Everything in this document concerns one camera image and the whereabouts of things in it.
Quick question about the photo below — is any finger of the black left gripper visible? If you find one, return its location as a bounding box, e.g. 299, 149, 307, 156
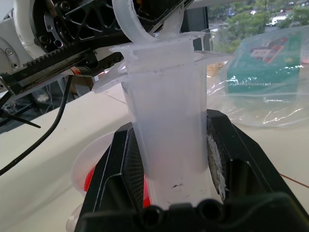
132, 0, 194, 33

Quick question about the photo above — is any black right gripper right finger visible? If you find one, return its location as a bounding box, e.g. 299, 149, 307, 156
206, 108, 300, 209

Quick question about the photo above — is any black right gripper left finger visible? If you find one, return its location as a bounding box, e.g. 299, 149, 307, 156
83, 122, 146, 214

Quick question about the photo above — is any translucent white ring-top syringe plunger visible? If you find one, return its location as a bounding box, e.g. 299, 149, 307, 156
112, 0, 187, 44

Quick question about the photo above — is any translucent white syringe barrel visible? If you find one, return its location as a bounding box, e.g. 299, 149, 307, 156
92, 31, 234, 211

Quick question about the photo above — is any clear cup with red liquid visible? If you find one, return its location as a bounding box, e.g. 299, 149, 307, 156
71, 131, 152, 209

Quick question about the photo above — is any clear empty plastic cup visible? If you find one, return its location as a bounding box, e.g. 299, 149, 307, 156
65, 204, 85, 232

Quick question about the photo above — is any clear plastic bag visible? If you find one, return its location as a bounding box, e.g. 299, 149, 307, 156
205, 24, 309, 128

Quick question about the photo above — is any green printed cardboard box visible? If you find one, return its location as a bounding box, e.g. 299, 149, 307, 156
225, 31, 304, 97

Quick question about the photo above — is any dark window post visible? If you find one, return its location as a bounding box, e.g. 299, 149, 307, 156
180, 6, 210, 52

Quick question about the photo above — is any thin red wire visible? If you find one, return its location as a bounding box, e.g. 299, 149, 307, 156
280, 173, 309, 189

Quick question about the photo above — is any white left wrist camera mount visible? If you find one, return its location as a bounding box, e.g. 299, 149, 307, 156
0, 0, 47, 74

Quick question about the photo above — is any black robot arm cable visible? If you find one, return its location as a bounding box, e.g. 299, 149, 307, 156
0, 74, 73, 177

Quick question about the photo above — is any black cable tie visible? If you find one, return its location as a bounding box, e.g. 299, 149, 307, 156
0, 112, 42, 129

